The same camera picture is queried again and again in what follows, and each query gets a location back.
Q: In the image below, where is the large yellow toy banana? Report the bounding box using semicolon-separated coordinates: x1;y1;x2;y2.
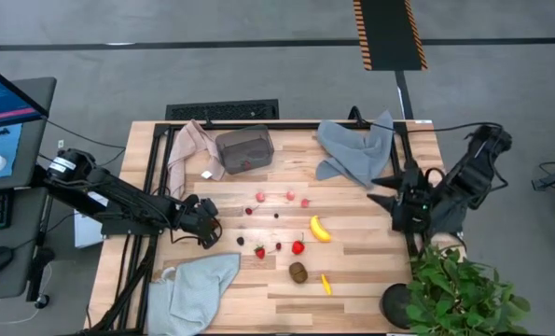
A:
309;215;333;244

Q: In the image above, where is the brown toy kiwi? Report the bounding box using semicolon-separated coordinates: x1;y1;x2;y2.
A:
288;261;309;285

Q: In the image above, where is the grey computer desk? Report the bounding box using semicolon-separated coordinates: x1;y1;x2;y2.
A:
0;77;58;302

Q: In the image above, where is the white box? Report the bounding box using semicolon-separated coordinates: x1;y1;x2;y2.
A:
74;193;106;249

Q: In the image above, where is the blue-grey cloth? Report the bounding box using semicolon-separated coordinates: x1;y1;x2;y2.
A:
314;109;395;190

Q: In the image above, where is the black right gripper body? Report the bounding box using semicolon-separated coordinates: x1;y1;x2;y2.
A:
391;161;431;233

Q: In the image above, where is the black plant pot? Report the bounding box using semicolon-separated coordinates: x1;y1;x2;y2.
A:
380;282;418;330

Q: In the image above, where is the white cable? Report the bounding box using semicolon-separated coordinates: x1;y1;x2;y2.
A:
0;265;50;326

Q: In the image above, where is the beige pink cloth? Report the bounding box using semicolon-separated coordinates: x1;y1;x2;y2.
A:
166;119;226;201

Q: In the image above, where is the pale grey waffle cloth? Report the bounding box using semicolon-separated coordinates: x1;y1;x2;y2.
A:
146;252;242;336

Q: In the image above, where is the black mat with orange stripes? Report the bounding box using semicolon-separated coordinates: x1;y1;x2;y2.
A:
353;0;429;72

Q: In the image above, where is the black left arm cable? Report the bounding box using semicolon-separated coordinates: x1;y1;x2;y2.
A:
43;117;127;151

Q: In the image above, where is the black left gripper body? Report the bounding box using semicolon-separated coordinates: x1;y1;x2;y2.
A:
178;193;224;250

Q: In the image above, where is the grey translucent tupperware container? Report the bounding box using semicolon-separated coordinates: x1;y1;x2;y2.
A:
215;124;276;176

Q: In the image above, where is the black clothes hanger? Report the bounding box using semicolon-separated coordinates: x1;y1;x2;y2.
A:
348;105;509;136

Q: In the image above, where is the green leafy plant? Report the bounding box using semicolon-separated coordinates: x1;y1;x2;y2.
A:
405;242;533;336

